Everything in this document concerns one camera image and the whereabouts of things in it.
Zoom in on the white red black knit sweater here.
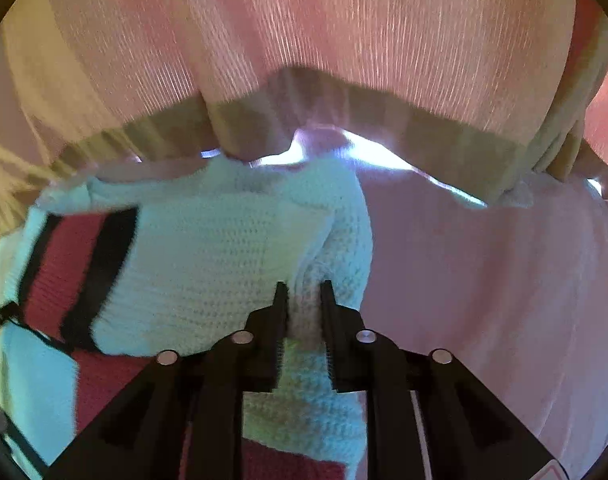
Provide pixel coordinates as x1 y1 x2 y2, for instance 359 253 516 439
4 156 372 479

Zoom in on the pink blanket with white pattern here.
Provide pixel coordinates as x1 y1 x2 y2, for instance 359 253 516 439
293 127 608 480

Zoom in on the pink curtain with tan hem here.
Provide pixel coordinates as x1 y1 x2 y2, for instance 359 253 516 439
0 0 608 236

